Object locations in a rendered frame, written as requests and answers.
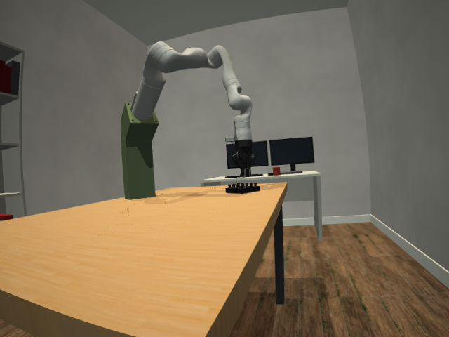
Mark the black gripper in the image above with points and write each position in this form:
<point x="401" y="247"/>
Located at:
<point x="243" y="153"/>

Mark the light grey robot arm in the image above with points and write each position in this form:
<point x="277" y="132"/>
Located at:
<point x="161" y="59"/>

